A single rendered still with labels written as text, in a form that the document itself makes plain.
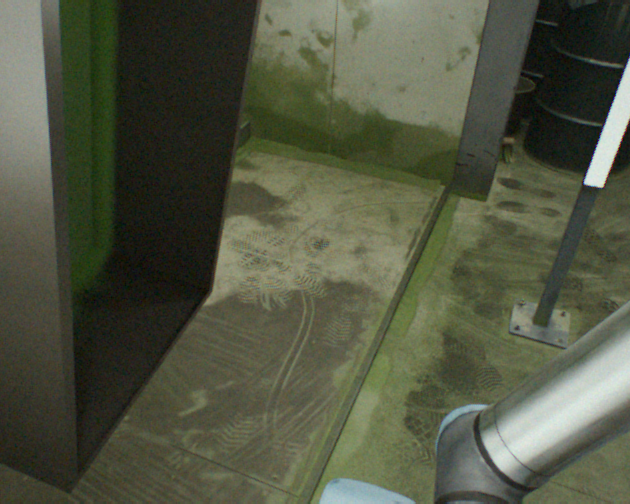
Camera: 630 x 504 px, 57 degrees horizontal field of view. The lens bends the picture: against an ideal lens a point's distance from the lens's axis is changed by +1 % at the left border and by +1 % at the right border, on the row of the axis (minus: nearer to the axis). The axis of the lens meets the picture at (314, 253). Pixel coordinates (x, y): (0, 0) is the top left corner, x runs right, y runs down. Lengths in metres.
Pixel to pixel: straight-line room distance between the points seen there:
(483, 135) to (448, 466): 2.27
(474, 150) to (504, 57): 0.44
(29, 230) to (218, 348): 1.29
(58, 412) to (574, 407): 0.75
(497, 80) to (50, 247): 2.24
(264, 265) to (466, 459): 1.74
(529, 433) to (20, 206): 0.59
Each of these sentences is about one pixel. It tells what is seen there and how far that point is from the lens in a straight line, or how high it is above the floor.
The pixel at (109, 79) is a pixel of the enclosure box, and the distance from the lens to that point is 1.37.
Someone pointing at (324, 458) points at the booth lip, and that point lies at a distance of 1.71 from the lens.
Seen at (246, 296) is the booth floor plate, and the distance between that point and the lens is 2.17.
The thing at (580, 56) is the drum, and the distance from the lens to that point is 3.21.
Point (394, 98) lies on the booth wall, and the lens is 2.85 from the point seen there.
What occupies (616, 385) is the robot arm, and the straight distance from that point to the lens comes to 0.56.
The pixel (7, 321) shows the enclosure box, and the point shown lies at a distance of 0.92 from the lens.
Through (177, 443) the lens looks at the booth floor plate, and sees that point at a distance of 1.76.
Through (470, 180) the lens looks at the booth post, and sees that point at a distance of 2.92.
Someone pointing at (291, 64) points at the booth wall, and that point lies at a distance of 2.98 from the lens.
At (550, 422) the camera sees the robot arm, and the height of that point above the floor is 1.03.
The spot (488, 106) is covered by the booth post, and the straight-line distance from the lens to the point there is 2.77.
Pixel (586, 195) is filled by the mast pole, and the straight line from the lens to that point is 1.99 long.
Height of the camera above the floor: 1.46
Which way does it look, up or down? 37 degrees down
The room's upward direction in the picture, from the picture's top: 3 degrees clockwise
